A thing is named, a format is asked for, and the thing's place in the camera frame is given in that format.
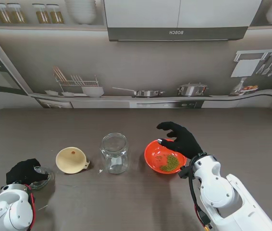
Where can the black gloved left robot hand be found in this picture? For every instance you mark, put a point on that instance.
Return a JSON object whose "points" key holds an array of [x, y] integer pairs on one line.
{"points": [[21, 172]]}

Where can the green mung beans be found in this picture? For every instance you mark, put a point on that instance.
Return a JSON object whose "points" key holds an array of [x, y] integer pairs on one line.
{"points": [[170, 163]]}

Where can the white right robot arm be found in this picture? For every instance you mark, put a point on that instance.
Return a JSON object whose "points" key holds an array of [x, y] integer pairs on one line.
{"points": [[222, 192]]}

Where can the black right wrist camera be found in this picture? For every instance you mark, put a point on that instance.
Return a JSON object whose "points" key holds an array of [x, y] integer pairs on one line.
{"points": [[184, 173]]}

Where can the clear glass jar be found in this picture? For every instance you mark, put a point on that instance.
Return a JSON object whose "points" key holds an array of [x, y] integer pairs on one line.
{"points": [[114, 156]]}

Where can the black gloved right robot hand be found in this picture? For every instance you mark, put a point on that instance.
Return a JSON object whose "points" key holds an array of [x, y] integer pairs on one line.
{"points": [[186, 142]]}

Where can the printed kitchen backdrop banner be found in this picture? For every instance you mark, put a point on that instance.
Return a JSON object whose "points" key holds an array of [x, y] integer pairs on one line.
{"points": [[150, 62]]}

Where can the clear glass jar lid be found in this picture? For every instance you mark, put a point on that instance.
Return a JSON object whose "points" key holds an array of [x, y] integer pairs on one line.
{"points": [[43, 184]]}

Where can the orange plastic bowl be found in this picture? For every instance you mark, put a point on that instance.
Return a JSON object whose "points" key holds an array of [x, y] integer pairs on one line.
{"points": [[154, 155]]}

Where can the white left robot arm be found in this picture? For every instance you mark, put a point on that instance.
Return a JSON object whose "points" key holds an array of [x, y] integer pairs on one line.
{"points": [[8, 211]]}

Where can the cream plastic funnel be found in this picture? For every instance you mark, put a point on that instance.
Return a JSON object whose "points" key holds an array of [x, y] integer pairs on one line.
{"points": [[70, 161]]}

